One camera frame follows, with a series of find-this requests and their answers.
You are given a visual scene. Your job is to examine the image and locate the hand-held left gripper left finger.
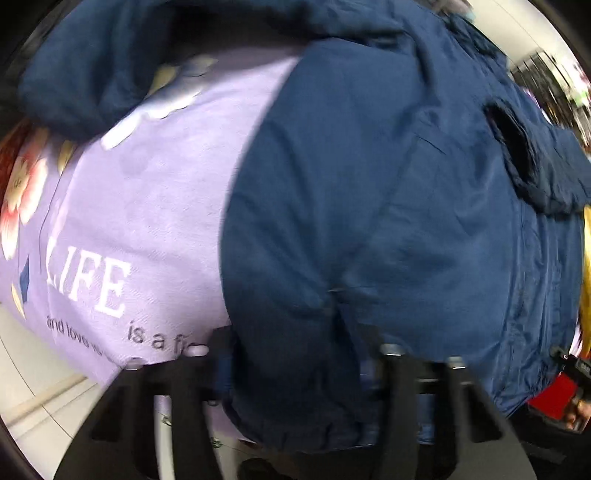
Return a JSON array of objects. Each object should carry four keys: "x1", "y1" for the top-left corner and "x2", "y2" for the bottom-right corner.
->
[{"x1": 54, "y1": 329, "x2": 236, "y2": 480}]

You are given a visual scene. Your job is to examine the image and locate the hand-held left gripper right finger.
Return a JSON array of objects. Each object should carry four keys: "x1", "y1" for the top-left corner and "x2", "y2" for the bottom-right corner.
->
[{"x1": 378, "y1": 343, "x2": 539, "y2": 480}]

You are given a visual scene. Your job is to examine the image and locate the navy blue jacket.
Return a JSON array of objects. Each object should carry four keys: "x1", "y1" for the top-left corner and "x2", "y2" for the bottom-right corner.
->
[{"x1": 18, "y1": 0, "x2": 591, "y2": 450}]

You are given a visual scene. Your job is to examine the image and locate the person's right hand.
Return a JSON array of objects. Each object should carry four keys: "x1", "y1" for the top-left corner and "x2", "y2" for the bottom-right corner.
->
[{"x1": 564, "y1": 397, "x2": 591, "y2": 432}]

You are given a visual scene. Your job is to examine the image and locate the purple floral bedsheet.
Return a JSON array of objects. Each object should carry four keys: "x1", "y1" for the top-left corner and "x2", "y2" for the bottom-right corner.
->
[{"x1": 0, "y1": 55, "x2": 301, "y2": 462}]

